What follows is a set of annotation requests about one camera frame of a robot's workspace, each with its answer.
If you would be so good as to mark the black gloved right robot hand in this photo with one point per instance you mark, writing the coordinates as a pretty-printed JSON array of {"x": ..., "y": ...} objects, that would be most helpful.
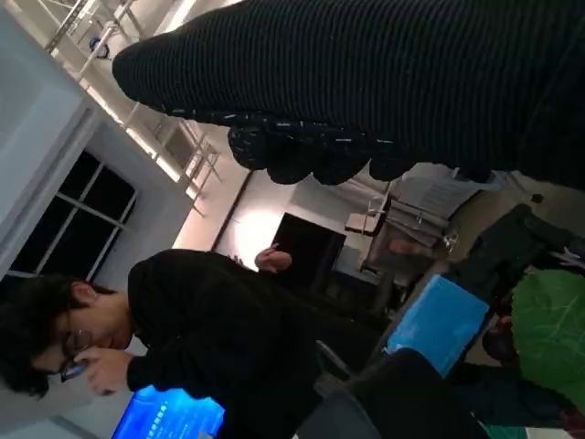
[{"x": 388, "y": 78}]

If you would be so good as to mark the red toy grape bunch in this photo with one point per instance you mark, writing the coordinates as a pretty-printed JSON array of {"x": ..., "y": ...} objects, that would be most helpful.
[{"x": 553, "y": 334}]

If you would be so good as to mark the black screen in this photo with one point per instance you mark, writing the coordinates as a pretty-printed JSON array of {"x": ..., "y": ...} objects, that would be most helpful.
[{"x": 311, "y": 251}]

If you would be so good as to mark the person in black top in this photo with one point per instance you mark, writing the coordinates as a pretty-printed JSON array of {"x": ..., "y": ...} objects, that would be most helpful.
[{"x": 219, "y": 320}]

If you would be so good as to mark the dark paned window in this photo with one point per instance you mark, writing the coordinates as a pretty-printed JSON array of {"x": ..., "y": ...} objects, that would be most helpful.
[{"x": 82, "y": 219}]

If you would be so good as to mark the lit computer monitor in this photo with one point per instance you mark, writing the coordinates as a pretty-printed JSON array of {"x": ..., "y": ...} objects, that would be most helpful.
[{"x": 173, "y": 414}]

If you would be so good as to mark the black-framed glasses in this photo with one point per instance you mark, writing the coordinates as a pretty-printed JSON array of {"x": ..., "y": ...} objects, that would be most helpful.
[{"x": 68, "y": 366}]

